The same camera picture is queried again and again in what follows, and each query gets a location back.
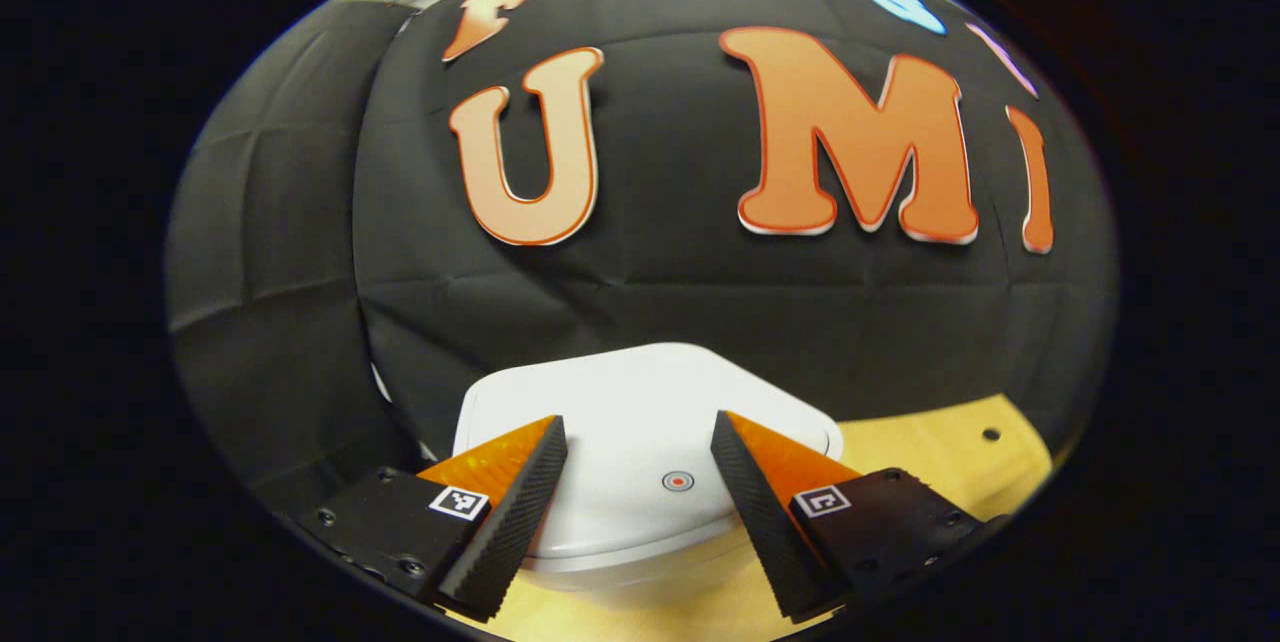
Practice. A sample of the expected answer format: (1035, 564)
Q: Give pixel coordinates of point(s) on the black backdrop cloth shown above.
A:
(680, 292)

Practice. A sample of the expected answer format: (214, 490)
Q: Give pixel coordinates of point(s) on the white desktop garbage bin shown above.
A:
(640, 422)

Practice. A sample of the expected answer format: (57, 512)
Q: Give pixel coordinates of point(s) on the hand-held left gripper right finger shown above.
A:
(755, 522)

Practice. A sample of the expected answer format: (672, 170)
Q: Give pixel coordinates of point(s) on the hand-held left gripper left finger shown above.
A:
(520, 512)

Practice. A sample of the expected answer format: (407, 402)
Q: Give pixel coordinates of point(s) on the wooden desktop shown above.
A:
(930, 452)

